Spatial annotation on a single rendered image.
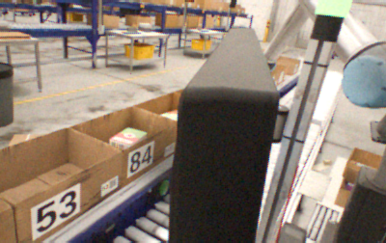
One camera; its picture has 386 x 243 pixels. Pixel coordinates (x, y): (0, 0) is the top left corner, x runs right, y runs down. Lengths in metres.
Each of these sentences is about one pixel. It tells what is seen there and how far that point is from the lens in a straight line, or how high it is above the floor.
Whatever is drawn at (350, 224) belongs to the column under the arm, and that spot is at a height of 0.91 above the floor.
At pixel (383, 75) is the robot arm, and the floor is 1.47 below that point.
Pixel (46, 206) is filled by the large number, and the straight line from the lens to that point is 0.97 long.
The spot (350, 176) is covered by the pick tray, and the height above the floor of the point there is 0.80.
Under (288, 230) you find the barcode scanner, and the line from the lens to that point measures 0.82.
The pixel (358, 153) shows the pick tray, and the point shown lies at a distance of 2.20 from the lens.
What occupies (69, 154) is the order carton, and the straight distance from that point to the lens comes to 1.34.
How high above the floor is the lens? 1.58
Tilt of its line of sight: 22 degrees down
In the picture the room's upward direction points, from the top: 8 degrees clockwise
